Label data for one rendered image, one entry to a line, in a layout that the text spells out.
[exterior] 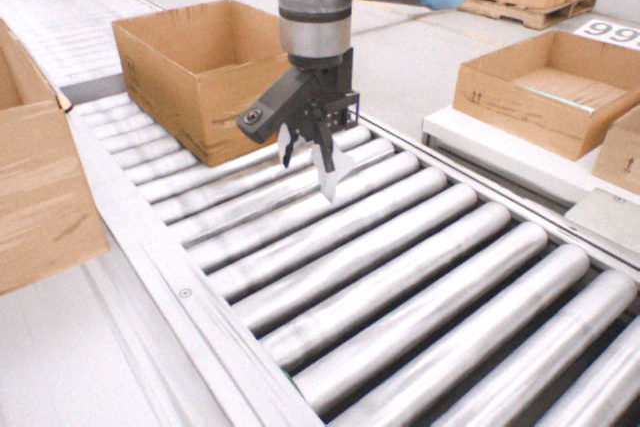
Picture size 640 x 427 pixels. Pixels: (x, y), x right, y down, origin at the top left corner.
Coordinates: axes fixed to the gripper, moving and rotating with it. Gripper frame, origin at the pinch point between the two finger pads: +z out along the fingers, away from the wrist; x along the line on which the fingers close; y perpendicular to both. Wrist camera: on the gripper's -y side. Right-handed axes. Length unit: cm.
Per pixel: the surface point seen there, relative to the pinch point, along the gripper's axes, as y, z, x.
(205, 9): 15, -10, 59
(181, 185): -11.9, 6.3, 19.4
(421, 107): 164, 80, 112
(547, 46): 82, -1, 10
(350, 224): 4.1, 6.0, -6.3
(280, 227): -4.6, 6.3, -0.1
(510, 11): 343, 71, 177
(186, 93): -6.3, -7.4, 24.5
